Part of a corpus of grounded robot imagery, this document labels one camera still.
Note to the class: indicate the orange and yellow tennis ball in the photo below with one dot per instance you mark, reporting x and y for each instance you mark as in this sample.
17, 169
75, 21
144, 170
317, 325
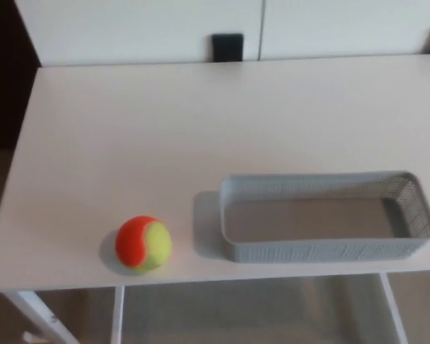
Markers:
143, 245

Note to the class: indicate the white table leg frame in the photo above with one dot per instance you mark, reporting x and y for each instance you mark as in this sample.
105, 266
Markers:
394, 308
117, 315
39, 315

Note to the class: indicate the grey plastic mesh basket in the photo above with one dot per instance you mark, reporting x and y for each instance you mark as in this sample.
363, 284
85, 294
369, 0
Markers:
319, 247

